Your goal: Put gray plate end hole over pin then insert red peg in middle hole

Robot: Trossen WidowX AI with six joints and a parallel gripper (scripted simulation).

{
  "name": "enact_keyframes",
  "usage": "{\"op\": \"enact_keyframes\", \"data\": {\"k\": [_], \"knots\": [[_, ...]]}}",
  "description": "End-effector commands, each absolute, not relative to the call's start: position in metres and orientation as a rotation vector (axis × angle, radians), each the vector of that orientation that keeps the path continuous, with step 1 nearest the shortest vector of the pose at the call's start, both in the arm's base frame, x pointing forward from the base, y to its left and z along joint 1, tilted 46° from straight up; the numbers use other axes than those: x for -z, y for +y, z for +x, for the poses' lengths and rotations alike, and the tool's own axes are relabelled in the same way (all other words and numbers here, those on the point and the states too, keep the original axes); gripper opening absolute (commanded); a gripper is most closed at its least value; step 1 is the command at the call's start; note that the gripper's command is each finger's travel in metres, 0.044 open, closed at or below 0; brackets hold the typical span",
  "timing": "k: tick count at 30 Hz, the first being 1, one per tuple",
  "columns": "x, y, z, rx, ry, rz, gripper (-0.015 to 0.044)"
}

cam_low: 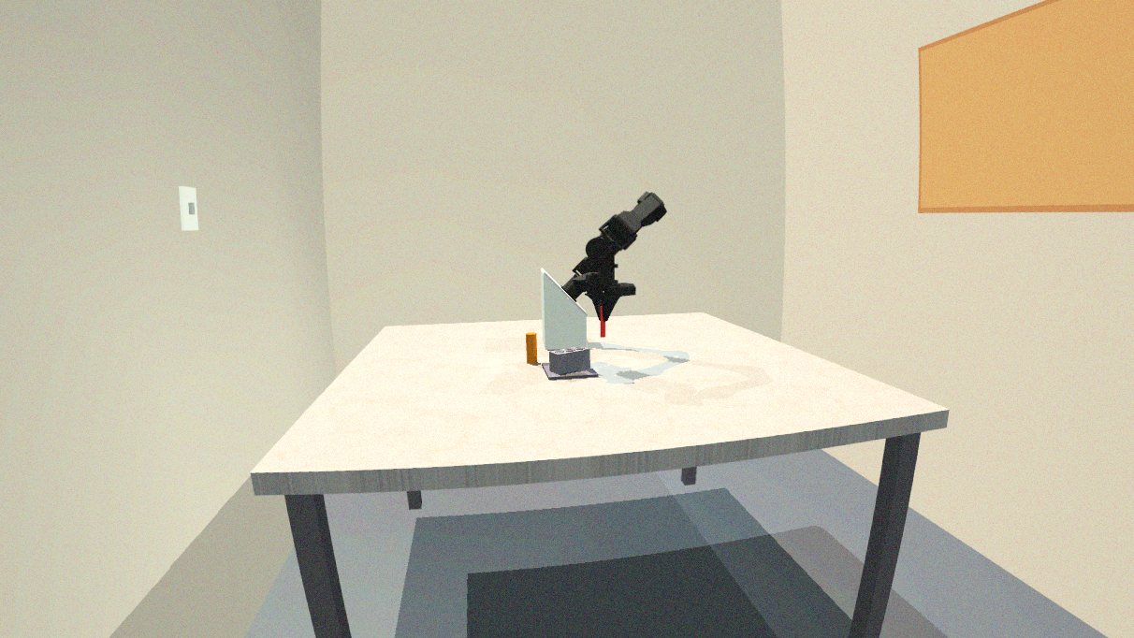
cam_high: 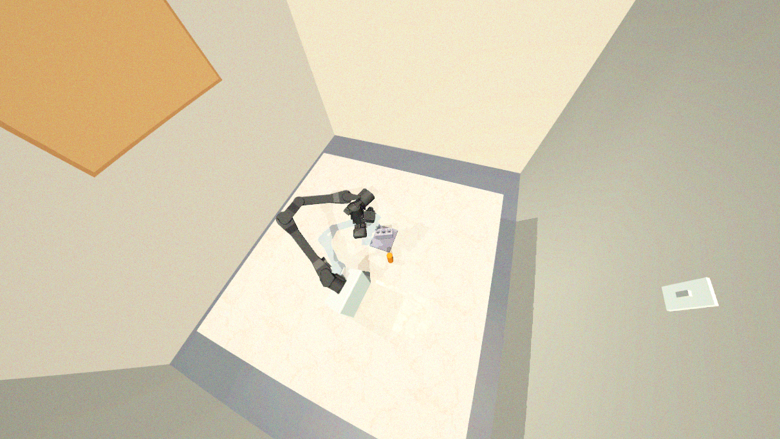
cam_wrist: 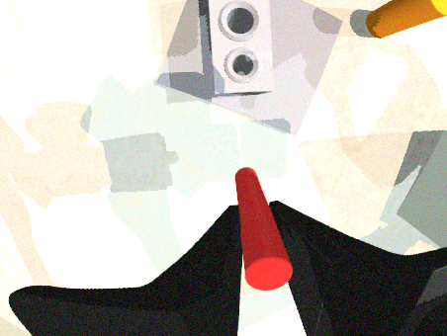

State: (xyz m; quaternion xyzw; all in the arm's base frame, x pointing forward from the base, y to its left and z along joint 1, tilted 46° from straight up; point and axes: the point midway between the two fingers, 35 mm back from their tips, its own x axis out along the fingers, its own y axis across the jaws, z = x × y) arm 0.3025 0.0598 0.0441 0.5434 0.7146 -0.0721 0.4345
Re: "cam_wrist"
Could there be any orange cylinder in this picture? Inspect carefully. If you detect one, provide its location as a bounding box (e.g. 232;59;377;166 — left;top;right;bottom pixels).
366;0;447;40

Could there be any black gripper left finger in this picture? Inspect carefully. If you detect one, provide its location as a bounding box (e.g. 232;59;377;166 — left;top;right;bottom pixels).
8;205;243;336

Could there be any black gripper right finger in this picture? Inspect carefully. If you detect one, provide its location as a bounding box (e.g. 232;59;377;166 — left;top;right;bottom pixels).
270;201;447;336

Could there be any red peg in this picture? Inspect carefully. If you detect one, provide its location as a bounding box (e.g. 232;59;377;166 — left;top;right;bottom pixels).
235;167;292;291

